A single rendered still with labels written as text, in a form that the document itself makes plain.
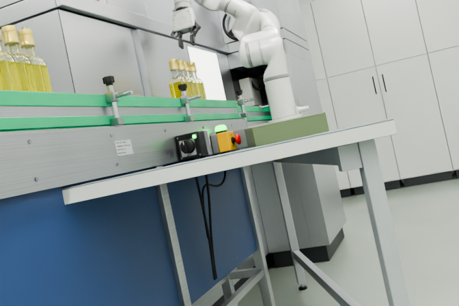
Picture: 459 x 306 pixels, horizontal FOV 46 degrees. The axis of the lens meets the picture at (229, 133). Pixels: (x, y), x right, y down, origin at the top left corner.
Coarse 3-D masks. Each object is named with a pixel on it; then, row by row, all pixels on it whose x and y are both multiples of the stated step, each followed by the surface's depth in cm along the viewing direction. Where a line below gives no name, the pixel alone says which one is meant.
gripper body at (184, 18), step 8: (184, 8) 236; (192, 8) 237; (176, 16) 237; (184, 16) 235; (192, 16) 234; (176, 24) 236; (184, 24) 234; (192, 24) 233; (176, 32) 240; (184, 32) 239
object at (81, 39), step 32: (0, 0) 187; (32, 0) 182; (64, 0) 179; (96, 0) 198; (128, 0) 226; (160, 0) 256; (192, 0) 295; (32, 32) 183; (64, 32) 179; (96, 32) 198; (128, 32) 221; (160, 32) 243; (64, 64) 179; (96, 64) 193; (128, 64) 215; (224, 64) 323
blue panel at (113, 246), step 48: (48, 192) 113; (144, 192) 150; (192, 192) 178; (240, 192) 221; (0, 240) 98; (48, 240) 110; (96, 240) 125; (144, 240) 144; (192, 240) 171; (240, 240) 209; (0, 288) 96; (48, 288) 107; (96, 288) 121; (144, 288) 140; (192, 288) 164
